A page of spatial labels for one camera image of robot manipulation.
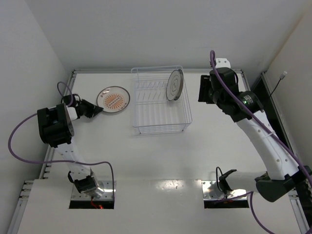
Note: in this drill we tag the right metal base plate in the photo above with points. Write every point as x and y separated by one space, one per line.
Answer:
211 192

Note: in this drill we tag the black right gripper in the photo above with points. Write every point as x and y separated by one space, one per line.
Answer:
203 88

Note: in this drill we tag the metal base plate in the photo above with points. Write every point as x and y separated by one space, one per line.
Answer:
104 193
211 192

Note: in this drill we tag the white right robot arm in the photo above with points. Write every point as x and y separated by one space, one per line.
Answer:
283 169

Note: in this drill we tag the green rimmed lettered plate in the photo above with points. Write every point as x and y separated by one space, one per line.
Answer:
181 84

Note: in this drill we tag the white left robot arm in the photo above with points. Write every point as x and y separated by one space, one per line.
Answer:
56 130

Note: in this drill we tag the aluminium table frame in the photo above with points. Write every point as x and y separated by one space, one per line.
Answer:
163 167

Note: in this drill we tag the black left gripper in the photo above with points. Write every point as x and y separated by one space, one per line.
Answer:
84 108

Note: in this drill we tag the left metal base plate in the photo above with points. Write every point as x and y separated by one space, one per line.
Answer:
104 193

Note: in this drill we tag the white plate with cloud motif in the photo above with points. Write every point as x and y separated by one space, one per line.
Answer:
173 85

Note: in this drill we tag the orange sunburst plate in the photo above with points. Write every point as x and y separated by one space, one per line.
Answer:
113 99

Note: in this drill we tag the white wire dish rack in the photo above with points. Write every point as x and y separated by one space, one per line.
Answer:
153 113

